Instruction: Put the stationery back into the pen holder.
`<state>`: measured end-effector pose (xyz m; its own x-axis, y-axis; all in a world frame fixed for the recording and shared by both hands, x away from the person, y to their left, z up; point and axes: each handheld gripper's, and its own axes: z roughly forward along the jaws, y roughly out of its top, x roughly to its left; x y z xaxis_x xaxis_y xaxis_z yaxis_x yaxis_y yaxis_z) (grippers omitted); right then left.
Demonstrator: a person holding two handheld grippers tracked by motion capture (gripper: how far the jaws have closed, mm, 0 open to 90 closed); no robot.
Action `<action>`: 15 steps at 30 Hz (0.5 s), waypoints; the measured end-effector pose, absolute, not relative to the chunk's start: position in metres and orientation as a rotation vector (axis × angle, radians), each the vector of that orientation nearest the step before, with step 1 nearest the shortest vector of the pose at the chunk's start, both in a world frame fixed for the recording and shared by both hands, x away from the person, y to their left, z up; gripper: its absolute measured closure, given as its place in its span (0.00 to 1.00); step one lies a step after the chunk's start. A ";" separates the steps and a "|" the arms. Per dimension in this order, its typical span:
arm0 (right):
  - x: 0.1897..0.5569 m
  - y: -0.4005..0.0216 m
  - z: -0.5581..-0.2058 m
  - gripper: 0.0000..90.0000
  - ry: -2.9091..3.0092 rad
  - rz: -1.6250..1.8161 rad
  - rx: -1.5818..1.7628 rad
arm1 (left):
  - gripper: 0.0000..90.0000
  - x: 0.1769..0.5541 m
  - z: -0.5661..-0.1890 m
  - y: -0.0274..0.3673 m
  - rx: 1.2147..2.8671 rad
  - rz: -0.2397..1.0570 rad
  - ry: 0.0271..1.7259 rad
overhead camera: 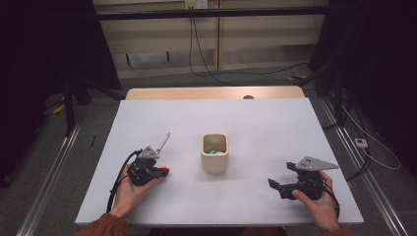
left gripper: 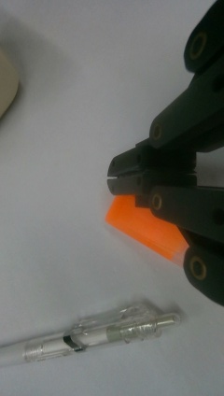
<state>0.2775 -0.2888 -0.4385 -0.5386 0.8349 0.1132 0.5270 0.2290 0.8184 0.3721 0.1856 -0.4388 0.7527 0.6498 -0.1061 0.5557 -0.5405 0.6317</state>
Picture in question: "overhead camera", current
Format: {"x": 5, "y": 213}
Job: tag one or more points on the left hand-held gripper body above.
{"x": 141, "y": 172}

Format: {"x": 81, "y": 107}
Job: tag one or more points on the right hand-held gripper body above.
{"x": 309, "y": 185}

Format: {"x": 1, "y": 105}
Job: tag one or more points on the clear pen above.
{"x": 164, "y": 142}

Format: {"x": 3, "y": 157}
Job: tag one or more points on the beige square cup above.
{"x": 214, "y": 164}

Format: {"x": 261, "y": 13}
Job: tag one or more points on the white and green glue stick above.
{"x": 211, "y": 151}

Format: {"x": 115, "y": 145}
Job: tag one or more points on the person's right hand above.
{"x": 323, "y": 211}

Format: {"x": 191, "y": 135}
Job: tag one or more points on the person's left hand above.
{"x": 129, "y": 200}

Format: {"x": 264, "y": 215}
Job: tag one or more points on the white table mat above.
{"x": 229, "y": 203}

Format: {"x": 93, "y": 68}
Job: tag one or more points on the small black floor object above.
{"x": 93, "y": 141}

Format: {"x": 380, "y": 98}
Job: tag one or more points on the white power strip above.
{"x": 361, "y": 142}

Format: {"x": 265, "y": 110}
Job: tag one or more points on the dark table grommet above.
{"x": 248, "y": 97}

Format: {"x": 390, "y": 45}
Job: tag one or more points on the black metal stand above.
{"x": 337, "y": 98}
{"x": 69, "y": 111}

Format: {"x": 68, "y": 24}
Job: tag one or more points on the yellow floor tape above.
{"x": 59, "y": 109}
{"x": 296, "y": 77}

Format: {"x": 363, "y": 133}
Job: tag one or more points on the beige wooden cabinet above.
{"x": 157, "y": 36}

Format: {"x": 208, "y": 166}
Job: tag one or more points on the dark curtain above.
{"x": 32, "y": 65}
{"x": 387, "y": 65}

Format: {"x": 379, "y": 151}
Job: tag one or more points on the black horizontal bar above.
{"x": 209, "y": 13}

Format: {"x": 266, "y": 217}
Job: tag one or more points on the metal floor rail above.
{"x": 49, "y": 183}
{"x": 380, "y": 196}

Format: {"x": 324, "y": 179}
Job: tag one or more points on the white wall outlet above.
{"x": 196, "y": 4}

